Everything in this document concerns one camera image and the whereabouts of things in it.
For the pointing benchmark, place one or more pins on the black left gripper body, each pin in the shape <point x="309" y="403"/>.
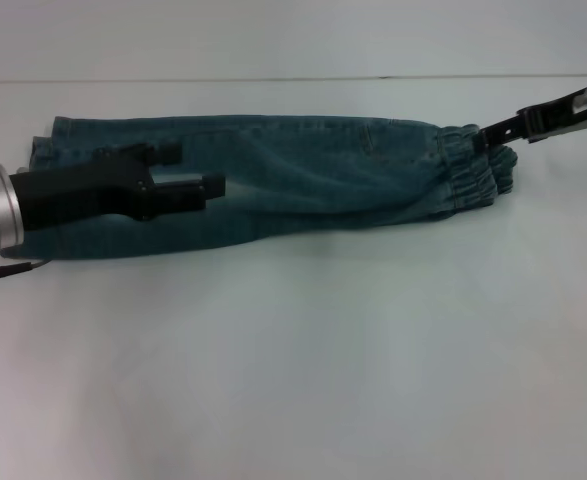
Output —
<point x="83" y="192"/>

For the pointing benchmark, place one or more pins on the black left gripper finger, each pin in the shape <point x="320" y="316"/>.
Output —
<point x="183" y="196"/>
<point x="168" y="154"/>

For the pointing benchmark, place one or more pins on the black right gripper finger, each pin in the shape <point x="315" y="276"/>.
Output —
<point x="498" y="138"/>
<point x="503" y="125"/>

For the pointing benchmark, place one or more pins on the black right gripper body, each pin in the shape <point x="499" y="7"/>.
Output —
<point x="563" y="112"/>

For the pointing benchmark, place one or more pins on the blue denim shorts with print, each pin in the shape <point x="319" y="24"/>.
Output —
<point x="298" y="190"/>

